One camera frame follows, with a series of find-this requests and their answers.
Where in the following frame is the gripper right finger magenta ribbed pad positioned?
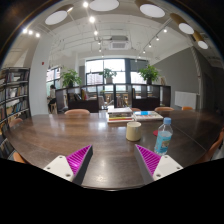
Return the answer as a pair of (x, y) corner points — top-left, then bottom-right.
(134, 145), (182, 185)

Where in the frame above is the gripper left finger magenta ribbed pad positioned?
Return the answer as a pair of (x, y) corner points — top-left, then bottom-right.
(44, 145), (93, 185)

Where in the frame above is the clear plastic water bottle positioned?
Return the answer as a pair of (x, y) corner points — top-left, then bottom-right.
(154, 117), (173, 156)

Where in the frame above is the cream ceramic cup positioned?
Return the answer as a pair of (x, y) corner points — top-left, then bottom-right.
(126, 122), (141, 141)

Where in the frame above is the flat book with blue cover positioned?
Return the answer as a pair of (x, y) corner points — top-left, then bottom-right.
(133, 111), (163, 121)

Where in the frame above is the orange chair near left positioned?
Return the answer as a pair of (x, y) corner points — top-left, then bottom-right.
(13, 152), (26, 164)

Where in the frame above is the orange chair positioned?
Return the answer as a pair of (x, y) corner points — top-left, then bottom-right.
(182, 106), (193, 110)
(13, 152), (26, 164)
(64, 109), (90, 115)
(9, 118), (23, 128)
(197, 128), (224, 164)
(130, 108), (141, 111)
(154, 107), (174, 112)

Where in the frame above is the orange chair back left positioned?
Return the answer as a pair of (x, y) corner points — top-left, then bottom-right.
(64, 109), (90, 115)

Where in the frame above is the orange chair back right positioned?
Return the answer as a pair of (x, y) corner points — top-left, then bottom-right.
(154, 107), (174, 112)

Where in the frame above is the orange chair back centre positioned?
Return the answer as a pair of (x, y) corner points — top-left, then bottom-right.
(130, 108), (141, 111)

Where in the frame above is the stack of books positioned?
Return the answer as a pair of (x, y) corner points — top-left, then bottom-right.
(108, 107), (134, 123)

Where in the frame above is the orange chair far right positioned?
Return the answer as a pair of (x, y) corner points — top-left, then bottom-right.
(182, 106), (193, 110)

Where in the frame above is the low dark shelf divider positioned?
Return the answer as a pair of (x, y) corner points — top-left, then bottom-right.
(56, 83), (171, 113)

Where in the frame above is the seated person in background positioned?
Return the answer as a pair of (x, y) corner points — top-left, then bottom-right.
(48, 84), (56, 113)

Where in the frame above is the orange chair left side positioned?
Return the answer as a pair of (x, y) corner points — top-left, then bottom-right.
(9, 118), (23, 128)

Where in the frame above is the orange chair right side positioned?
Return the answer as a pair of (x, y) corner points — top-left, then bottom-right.
(197, 128), (224, 164)

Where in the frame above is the left potted green plant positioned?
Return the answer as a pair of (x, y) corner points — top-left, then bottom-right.
(61, 69), (82, 88)

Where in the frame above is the potted green plant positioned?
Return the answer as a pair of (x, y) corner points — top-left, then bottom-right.
(139, 65), (159, 85)
(100, 68), (117, 84)
(61, 69), (82, 88)

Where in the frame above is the right potted green plant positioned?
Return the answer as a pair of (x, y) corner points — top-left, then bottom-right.
(139, 65), (159, 85)

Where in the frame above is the middle potted green plant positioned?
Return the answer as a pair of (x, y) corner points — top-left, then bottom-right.
(100, 68), (117, 84)

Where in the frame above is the tall bookshelf with books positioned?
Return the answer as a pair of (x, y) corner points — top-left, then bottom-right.
(0, 67), (30, 159)

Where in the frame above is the ceiling air conditioner unit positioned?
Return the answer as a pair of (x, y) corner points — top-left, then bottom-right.
(109, 36), (129, 50)

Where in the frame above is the white wall radiator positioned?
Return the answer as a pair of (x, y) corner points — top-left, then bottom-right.
(175, 91), (197, 109)

